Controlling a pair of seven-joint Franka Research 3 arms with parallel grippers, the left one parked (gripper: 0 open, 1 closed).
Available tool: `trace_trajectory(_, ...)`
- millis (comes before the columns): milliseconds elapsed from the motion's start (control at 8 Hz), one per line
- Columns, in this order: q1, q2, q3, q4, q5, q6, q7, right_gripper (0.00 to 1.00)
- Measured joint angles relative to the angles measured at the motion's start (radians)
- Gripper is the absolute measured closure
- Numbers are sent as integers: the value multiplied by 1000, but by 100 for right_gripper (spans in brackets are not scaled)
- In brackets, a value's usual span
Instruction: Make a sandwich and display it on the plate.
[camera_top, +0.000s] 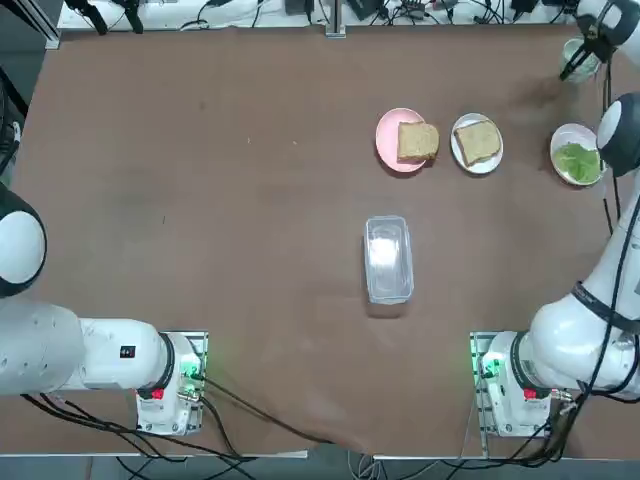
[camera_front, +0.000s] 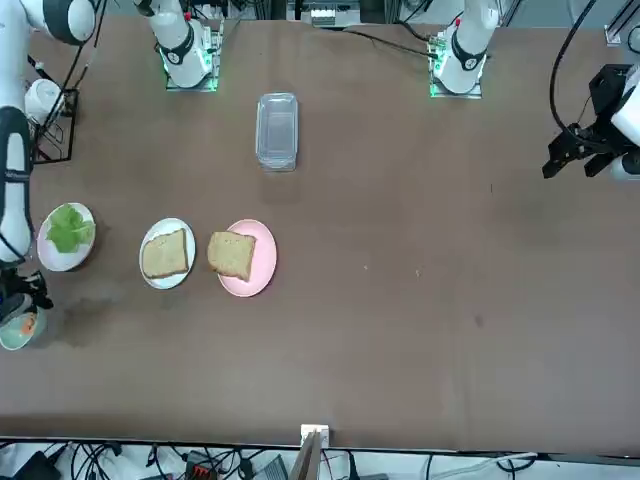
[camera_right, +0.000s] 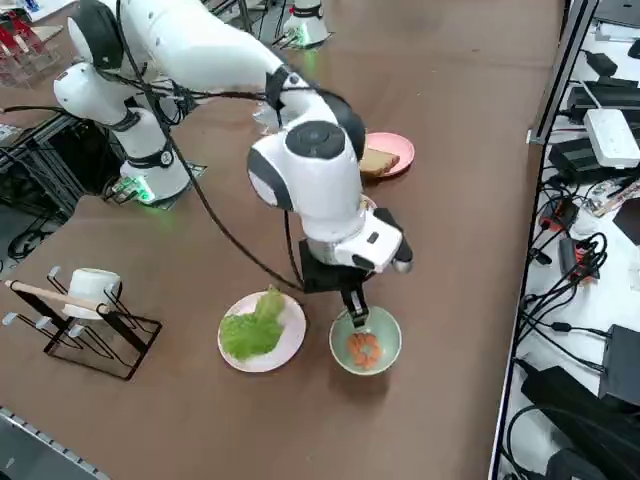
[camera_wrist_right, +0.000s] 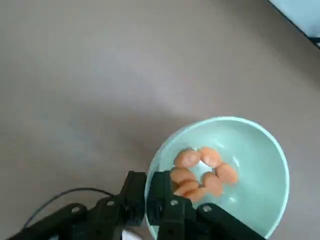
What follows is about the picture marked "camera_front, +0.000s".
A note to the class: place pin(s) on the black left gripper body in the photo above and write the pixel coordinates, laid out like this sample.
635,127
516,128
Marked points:
605,90

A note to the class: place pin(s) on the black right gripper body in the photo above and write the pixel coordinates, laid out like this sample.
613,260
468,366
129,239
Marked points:
37,290

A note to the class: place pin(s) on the orange carrot slice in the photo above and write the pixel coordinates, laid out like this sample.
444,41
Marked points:
29,325

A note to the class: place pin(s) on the green bowl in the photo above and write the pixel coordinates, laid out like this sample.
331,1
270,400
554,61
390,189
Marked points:
15,340

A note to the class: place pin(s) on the green lettuce leaf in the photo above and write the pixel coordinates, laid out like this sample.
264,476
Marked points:
67,230

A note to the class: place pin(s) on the brown bread slice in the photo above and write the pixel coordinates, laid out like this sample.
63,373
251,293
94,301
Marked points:
165,255
230,255

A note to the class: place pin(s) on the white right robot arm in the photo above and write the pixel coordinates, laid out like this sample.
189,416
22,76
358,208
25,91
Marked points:
15,175

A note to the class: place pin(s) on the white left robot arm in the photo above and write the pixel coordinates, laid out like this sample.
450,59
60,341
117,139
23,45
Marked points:
465,55

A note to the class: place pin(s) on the pink round plate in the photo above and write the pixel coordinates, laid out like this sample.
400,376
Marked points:
70,261
262,270

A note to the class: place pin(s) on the white round plate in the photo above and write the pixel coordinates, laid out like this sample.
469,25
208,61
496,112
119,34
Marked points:
167,283

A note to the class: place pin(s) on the black power adapter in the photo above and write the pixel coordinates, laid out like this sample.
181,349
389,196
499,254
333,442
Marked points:
35,467

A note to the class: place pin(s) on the white cup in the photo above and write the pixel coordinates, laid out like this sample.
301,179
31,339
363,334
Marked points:
42,95

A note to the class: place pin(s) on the black red electronic device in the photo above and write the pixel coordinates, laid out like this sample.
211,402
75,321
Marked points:
200,467

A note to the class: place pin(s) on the white power strip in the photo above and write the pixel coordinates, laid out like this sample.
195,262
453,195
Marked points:
322,17

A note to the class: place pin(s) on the clear plastic container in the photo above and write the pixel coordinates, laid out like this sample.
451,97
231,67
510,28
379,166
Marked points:
277,130

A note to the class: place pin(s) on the aluminium bracket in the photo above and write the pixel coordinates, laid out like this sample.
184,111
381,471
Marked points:
614,34

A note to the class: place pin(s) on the white bracket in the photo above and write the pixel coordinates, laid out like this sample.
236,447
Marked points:
325,431

